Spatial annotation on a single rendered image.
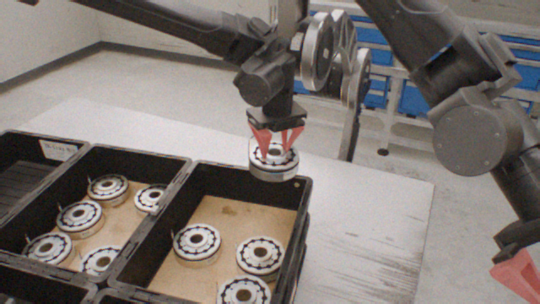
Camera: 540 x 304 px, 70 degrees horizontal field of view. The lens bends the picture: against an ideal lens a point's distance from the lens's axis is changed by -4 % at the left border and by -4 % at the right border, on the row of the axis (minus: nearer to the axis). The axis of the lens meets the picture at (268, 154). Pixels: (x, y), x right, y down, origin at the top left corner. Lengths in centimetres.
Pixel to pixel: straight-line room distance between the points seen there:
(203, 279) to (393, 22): 62
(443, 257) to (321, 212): 108
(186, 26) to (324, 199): 74
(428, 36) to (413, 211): 88
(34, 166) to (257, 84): 85
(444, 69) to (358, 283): 69
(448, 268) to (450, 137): 178
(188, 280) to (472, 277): 154
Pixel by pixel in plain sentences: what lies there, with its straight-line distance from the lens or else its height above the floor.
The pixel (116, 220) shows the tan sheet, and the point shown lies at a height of 83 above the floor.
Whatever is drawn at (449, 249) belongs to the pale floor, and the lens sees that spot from 221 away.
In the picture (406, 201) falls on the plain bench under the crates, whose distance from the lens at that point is 128.
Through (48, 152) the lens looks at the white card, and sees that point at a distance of 126.
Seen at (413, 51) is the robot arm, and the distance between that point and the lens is 42.
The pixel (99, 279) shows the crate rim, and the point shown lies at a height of 93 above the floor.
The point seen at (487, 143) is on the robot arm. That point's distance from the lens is 34.
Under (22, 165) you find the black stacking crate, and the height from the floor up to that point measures 83.
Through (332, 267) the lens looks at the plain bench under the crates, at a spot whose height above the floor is 70.
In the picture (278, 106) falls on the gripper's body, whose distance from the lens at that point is 72.
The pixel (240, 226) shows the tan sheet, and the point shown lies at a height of 83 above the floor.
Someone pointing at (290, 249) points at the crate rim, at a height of 93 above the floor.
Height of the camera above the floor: 149
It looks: 34 degrees down
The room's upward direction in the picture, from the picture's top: straight up
